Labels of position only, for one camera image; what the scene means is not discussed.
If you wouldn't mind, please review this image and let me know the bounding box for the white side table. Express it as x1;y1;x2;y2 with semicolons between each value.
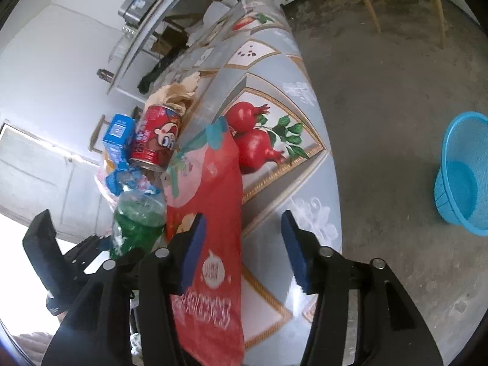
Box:
105;0;261;96

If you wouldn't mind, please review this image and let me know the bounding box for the fruit-pattern tablecloth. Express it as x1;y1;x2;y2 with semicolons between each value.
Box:
164;0;343;365

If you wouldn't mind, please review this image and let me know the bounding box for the green plastic bottle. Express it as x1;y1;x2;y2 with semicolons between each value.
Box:
110;190;166;260

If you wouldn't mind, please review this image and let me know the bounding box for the red snack bag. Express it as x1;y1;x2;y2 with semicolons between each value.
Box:
163;117;245;365

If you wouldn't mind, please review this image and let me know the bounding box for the wooden chair by door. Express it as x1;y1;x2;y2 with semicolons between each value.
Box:
88;106;142;155

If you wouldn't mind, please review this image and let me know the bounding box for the black cloth under table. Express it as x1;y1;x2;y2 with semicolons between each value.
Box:
137;45;188;94

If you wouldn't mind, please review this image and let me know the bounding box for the red milk drink can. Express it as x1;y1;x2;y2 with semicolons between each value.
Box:
130;105;181;172

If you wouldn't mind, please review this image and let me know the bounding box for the blue plastic wrapper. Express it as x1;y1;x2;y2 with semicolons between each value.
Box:
103;149;161;197

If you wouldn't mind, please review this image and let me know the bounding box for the blue plastic trash basket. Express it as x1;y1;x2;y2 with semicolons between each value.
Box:
433;112;487;236

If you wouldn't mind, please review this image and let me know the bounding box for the crumpled beige paper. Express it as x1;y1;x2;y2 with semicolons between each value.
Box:
143;72;200;117

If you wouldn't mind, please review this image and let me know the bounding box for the dark glass jar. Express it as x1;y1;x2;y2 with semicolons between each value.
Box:
97;69;114;83

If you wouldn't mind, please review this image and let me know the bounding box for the white door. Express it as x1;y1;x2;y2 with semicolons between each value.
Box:
1;123;113;243

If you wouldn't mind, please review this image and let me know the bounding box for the blue toothpaste box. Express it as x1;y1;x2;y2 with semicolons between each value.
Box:
102;114;136;164

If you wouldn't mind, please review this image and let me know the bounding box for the silver rice cooker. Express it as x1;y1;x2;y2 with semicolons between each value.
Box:
117;0;156;27

